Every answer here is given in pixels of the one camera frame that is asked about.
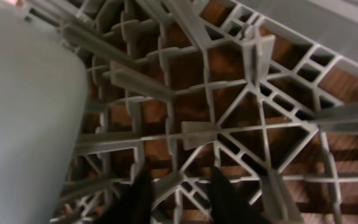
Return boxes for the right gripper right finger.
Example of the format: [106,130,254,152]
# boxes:
[209,166,271,224]

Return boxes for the light blue bowl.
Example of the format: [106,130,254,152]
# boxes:
[0,1,87,223]

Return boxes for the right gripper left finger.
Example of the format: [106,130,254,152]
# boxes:
[94,169,153,224]

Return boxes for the grey dishwasher rack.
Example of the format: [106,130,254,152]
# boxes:
[21,0,358,223]

